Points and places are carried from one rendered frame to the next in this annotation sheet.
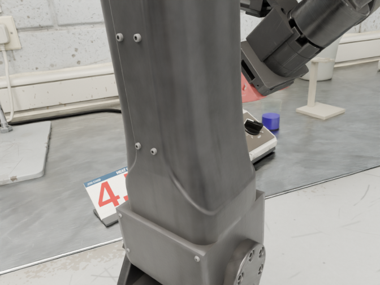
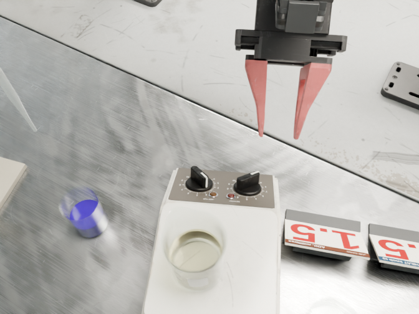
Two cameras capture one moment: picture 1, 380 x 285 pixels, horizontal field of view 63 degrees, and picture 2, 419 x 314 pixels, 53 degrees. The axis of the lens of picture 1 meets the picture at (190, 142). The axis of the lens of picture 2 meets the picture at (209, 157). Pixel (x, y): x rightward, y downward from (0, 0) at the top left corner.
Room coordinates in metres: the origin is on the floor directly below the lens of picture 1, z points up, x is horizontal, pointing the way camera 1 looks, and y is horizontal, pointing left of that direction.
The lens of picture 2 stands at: (0.65, 0.08, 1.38)
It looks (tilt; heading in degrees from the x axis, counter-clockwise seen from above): 58 degrees down; 230
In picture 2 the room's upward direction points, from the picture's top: 2 degrees counter-clockwise
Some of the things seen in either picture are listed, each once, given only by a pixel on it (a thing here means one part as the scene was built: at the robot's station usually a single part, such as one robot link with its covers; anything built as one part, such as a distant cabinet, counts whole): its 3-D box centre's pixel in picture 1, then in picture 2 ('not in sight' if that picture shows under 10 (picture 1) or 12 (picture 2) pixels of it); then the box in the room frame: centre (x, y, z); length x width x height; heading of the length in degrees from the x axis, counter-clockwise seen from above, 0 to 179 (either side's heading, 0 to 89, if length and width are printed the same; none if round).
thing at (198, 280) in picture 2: not in sight; (194, 251); (0.59, -0.03, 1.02); 0.06 x 0.05 x 0.08; 82
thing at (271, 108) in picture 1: (271, 114); (85, 213); (0.63, -0.18, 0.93); 0.04 x 0.04 x 0.06
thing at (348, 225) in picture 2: not in sight; (324, 232); (0.44, 0.02, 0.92); 0.09 x 0.06 x 0.04; 127
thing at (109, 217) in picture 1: (124, 191); (414, 248); (0.38, 0.10, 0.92); 0.09 x 0.06 x 0.04; 127
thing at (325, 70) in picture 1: (312, 55); not in sight; (1.06, -0.44, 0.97); 0.18 x 0.13 x 0.15; 59
